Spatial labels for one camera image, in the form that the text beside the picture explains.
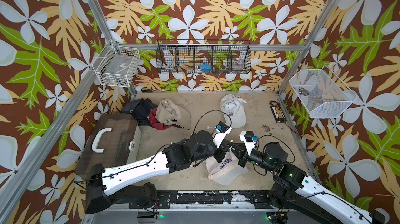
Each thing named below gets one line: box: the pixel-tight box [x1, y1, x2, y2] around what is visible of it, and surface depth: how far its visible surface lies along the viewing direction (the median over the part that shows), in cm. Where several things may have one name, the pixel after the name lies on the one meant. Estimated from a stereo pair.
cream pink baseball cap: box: [205, 148, 249, 185], surface depth 79 cm
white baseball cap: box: [220, 93, 247, 129], surface depth 110 cm
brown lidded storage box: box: [74, 113, 142, 179], surface depth 77 cm
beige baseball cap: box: [155, 98, 192, 130], surface depth 101 cm
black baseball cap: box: [120, 97, 158, 126], surface depth 102 cm
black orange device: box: [269, 100, 287, 123], surface depth 109 cm
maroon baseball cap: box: [149, 107, 183, 131], surface depth 92 cm
